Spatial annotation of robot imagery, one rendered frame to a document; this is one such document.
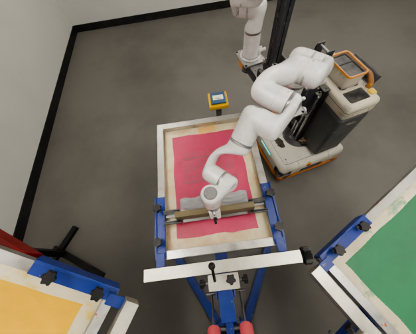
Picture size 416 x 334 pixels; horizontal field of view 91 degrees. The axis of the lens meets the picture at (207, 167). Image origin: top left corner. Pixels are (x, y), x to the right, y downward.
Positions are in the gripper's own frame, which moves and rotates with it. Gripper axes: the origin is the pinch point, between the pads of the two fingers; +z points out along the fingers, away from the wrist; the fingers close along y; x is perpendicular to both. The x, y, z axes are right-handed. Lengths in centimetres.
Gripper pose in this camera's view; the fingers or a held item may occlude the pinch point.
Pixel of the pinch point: (214, 211)
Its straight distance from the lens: 102.0
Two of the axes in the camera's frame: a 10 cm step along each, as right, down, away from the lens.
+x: -9.9, 1.4, 0.3
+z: 0.9, 4.2, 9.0
